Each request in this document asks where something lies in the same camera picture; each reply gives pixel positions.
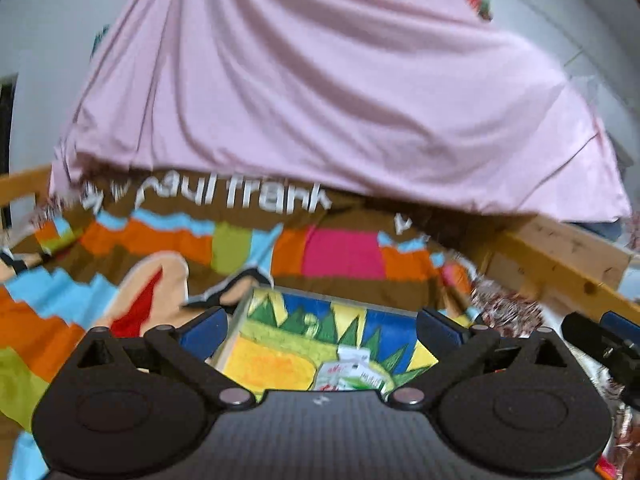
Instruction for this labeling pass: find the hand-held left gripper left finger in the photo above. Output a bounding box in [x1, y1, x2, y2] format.
[57, 306, 256, 411]

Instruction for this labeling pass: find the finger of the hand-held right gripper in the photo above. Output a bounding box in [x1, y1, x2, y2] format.
[599, 310, 640, 345]
[561, 311, 620, 360]

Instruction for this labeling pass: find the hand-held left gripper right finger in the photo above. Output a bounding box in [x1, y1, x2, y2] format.
[390, 308, 583, 410]

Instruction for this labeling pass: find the dinosaur print tray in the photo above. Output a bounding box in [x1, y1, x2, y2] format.
[210, 285, 481, 403]

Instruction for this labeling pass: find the white red green snack packet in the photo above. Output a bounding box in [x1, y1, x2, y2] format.
[312, 345, 396, 394]

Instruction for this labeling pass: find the white brown floral quilt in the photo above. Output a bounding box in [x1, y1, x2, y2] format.
[440, 260, 640, 480]

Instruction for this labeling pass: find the colourful printed blanket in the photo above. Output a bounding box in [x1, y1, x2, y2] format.
[0, 172, 481, 480]

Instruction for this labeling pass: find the pink bed sheet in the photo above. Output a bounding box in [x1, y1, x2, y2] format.
[50, 0, 633, 223]

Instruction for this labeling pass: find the grey door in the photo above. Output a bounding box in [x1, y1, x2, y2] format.
[0, 74, 19, 177]

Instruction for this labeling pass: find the colourful floral cloth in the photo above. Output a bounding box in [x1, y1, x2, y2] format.
[90, 25, 112, 57]
[452, 0, 494, 22]

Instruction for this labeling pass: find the wooden bed rail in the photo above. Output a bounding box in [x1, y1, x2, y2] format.
[480, 212, 640, 312]
[0, 165, 53, 231]

